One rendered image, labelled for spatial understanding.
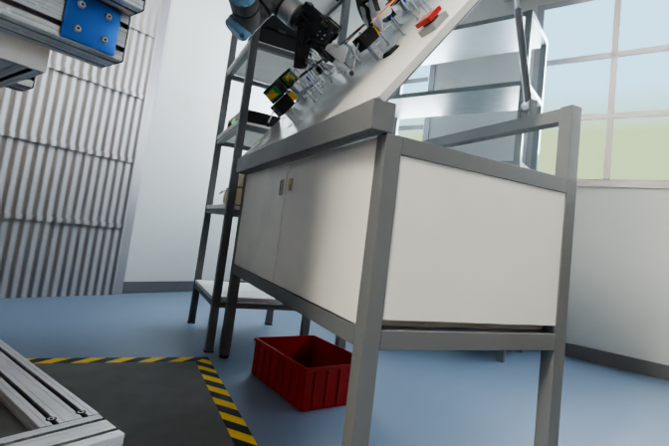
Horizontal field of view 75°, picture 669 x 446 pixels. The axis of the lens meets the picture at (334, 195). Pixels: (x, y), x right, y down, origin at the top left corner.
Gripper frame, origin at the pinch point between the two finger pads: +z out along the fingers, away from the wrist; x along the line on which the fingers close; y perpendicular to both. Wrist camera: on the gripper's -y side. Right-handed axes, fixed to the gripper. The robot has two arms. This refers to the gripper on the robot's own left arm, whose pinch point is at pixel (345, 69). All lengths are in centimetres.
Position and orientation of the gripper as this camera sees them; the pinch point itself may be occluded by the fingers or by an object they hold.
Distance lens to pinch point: 126.7
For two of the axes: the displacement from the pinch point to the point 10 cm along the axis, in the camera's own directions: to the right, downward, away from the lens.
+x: 3.5, -3.3, 8.8
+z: 7.5, 6.7, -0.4
